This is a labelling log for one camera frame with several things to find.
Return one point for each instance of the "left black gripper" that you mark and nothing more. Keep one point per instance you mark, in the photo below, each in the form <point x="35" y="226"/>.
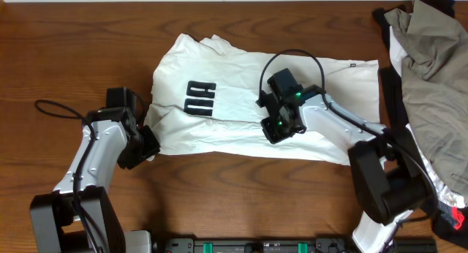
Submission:
<point x="153" y="146"/>

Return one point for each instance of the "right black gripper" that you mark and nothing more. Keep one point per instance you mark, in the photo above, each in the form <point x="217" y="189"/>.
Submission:
<point x="273" y="137"/>

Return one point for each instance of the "white t-shirt with black print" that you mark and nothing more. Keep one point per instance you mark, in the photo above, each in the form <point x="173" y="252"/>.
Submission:
<point x="204" y="99"/>

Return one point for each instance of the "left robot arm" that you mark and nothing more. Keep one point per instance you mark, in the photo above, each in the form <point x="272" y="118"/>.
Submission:
<point x="77" y="216"/>

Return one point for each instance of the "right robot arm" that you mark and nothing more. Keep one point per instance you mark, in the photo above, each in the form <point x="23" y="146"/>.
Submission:
<point x="389" y="177"/>

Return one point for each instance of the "white garment under pile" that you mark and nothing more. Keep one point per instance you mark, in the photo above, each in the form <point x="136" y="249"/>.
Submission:
<point x="444" y="194"/>

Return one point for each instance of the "olive grey garment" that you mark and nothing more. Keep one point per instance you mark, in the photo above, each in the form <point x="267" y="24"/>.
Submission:
<point x="434" y="88"/>

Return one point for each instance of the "black garment with red tag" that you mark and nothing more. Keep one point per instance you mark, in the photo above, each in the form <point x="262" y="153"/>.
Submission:
<point x="450" y="222"/>

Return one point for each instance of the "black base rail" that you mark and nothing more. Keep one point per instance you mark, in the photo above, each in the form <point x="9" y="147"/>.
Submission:
<point x="256" y="245"/>

